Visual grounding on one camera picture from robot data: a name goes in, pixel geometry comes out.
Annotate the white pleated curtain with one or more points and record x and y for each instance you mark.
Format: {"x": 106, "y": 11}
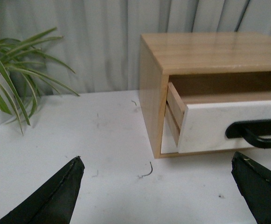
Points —
{"x": 100, "y": 38}

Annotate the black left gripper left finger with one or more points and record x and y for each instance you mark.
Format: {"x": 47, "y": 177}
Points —
{"x": 54, "y": 201}

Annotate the green spider plant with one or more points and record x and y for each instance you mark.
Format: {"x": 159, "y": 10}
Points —
{"x": 19, "y": 63}

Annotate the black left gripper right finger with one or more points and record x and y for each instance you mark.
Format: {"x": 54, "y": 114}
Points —
{"x": 254, "y": 183}

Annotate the black drawer handle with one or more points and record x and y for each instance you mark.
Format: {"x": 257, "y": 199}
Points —
{"x": 256, "y": 132}

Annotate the light wooden drawer cabinet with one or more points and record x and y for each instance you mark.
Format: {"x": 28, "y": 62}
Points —
{"x": 204, "y": 68}

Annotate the white front wooden drawer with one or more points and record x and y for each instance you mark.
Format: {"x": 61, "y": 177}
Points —
{"x": 197, "y": 128}

